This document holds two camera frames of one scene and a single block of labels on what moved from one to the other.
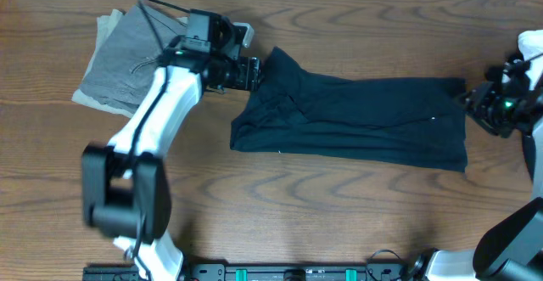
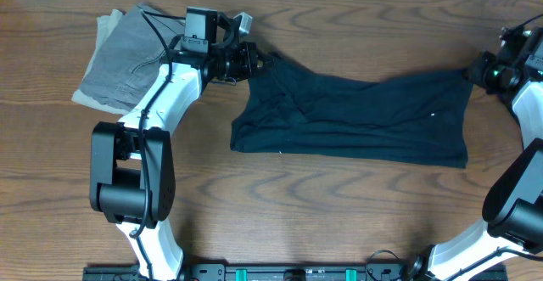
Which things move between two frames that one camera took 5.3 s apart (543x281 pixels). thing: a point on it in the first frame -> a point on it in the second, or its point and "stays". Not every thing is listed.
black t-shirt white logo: (417, 122) stays
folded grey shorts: (127, 54) stays
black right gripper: (478, 107) -> (476, 73)
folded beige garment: (106, 25) stays
